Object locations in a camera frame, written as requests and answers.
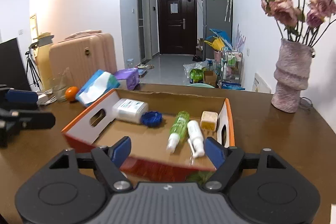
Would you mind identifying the dark entrance door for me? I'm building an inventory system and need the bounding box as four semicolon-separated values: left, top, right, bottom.
158;0;198;55

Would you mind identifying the pink textured vase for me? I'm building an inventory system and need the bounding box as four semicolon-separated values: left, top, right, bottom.
271;39;315;114

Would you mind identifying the black paper bag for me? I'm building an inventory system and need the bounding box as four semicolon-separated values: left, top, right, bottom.
0;38;31;91

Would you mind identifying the large white plastic bottle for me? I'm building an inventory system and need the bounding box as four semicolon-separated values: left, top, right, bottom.
112;98;149;124

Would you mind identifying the red cardboard box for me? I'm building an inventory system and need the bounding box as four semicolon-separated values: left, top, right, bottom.
62;89;235;181

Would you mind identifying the camera tripod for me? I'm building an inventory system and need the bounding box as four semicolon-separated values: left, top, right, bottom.
25;51;42;90

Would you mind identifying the green spray bottle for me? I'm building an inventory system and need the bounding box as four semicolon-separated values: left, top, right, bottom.
166;111;190;153

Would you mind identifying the orange fruit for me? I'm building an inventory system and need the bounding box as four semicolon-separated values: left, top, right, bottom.
65;86;79;102

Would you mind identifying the wire storage rack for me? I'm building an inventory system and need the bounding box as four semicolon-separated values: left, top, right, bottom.
220;47;244;90

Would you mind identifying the small white spray bottle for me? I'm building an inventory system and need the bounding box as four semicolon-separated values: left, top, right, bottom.
187;120;205;158

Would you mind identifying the white charger cable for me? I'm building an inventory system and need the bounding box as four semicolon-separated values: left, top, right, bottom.
36;89;58;106

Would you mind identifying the beige square soap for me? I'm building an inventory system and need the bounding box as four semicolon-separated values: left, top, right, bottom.
200;111;218;132

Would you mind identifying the blue round lid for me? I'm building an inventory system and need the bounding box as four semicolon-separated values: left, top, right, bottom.
140;111;162;127

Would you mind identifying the pink ribbed suitcase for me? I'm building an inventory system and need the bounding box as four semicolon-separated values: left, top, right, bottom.
49;30;117;88

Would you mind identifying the grey refrigerator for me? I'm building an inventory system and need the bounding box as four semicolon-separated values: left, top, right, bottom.
201;0;234;61

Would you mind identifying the yellow thermos jug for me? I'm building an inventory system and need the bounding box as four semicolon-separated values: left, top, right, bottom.
30;32;54;90

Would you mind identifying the purple wipes pack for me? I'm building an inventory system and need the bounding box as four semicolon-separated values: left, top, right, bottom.
114;68;139;90

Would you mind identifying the blue tissue pack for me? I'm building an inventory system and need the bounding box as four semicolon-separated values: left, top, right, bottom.
75;69;120;107

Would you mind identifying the clear drinking glass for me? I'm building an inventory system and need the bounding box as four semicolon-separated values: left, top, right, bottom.
52;67;72;102

